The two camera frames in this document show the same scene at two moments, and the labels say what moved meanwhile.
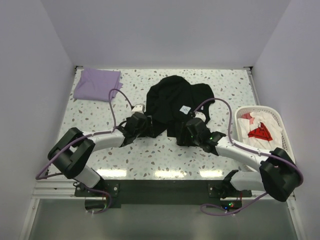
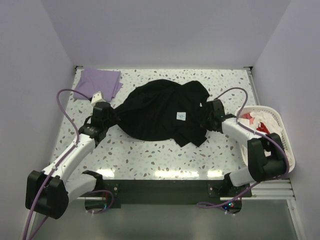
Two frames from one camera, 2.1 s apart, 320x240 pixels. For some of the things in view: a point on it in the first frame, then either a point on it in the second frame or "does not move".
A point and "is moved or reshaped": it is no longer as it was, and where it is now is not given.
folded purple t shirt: x=95 y=84 does not move
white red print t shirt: x=260 y=130 does not move
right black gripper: x=184 y=129 -> x=204 y=123
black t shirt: x=172 y=99 is moved or reshaped
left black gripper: x=147 y=130 -> x=114 y=121
